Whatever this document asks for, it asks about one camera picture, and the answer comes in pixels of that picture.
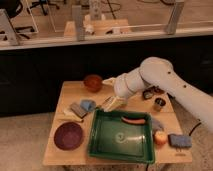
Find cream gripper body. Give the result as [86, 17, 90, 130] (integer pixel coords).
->
[102, 77, 127, 112]

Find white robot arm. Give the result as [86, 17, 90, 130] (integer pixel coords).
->
[103, 57, 213, 133]

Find black glasses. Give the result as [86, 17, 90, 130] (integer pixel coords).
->
[142, 88, 154, 100]

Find wooden brush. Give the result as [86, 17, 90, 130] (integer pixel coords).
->
[96, 97, 111, 108]

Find sausage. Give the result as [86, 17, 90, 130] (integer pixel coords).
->
[121, 117, 146, 125]

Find small pencil cup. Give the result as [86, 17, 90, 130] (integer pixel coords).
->
[153, 98, 166, 111]

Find grey cloth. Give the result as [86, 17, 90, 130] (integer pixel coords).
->
[151, 118, 164, 132]

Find green plastic tray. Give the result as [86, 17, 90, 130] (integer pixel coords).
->
[88, 109, 155, 164]

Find apple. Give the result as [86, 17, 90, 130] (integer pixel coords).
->
[154, 131, 168, 145]

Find blue sponge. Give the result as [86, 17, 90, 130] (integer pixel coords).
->
[168, 134, 192, 148]

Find dark purple plate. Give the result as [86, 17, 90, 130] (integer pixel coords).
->
[54, 122, 83, 150]

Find wooden table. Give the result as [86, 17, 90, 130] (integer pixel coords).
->
[42, 79, 193, 167]

